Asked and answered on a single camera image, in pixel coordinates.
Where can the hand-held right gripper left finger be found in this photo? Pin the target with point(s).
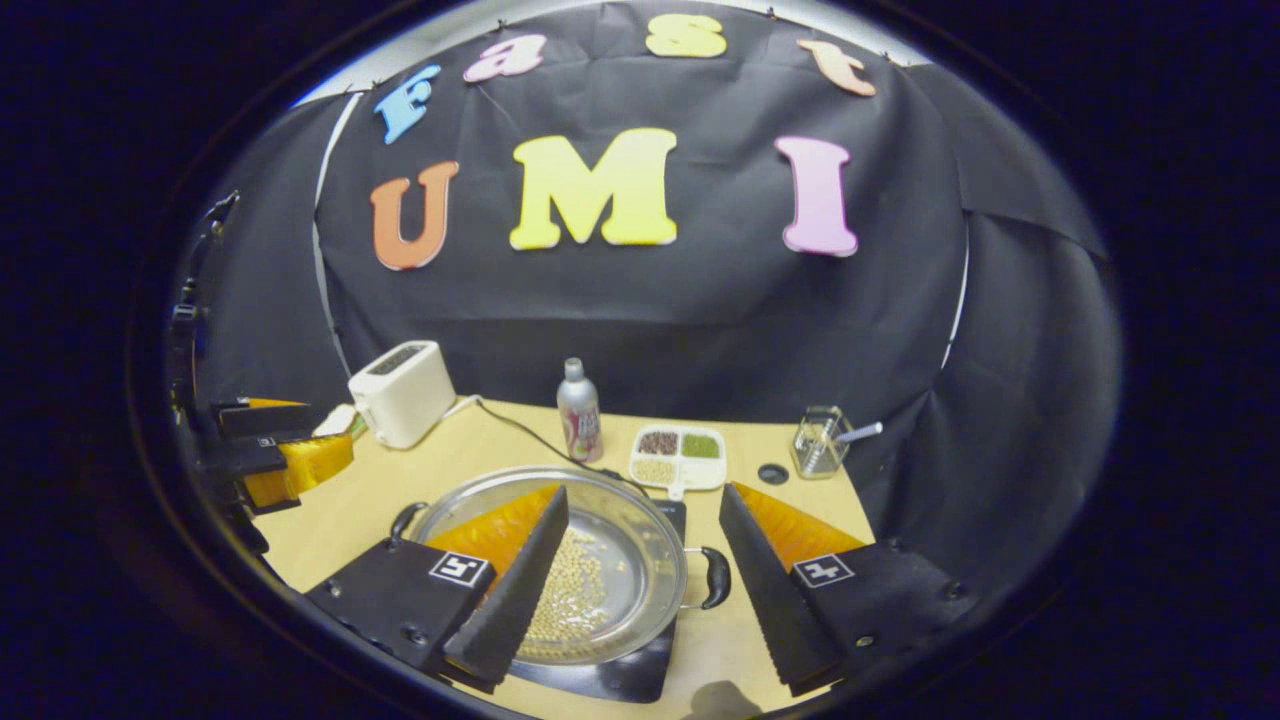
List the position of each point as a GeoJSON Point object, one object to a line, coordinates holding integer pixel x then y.
{"type": "Point", "coordinates": [520, 600]}

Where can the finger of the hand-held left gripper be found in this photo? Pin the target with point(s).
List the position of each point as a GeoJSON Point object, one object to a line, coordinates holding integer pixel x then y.
{"type": "Point", "coordinates": [300, 468]}
{"type": "Point", "coordinates": [270, 420]}

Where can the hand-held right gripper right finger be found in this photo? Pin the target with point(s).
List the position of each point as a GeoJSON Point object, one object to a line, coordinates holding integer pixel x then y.
{"type": "Point", "coordinates": [770, 600]}

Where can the pile of yellow soybeans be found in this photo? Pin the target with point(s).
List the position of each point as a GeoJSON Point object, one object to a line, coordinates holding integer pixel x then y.
{"type": "Point", "coordinates": [575, 590]}

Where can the black induction cooktop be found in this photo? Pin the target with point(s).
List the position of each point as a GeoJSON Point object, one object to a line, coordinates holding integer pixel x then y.
{"type": "Point", "coordinates": [640, 675]}

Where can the toy sandwich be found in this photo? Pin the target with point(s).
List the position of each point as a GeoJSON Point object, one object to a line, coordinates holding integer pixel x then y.
{"type": "Point", "coordinates": [333, 420]}

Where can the white toaster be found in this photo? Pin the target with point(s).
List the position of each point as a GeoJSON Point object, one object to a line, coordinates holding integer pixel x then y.
{"type": "Point", "coordinates": [405, 400]}

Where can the black round table grommet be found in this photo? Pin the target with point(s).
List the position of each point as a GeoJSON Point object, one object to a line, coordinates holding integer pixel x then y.
{"type": "Point", "coordinates": [772, 473]}

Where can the white divided tray of beans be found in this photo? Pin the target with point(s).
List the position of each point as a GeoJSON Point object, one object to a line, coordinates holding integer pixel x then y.
{"type": "Point", "coordinates": [678, 458]}

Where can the silver bottle with colourful label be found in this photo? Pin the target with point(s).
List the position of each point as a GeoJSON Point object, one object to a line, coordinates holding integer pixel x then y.
{"type": "Point", "coordinates": [580, 420]}

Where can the metal spoon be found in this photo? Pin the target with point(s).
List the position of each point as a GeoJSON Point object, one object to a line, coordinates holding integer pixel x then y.
{"type": "Point", "coordinates": [862, 431]}

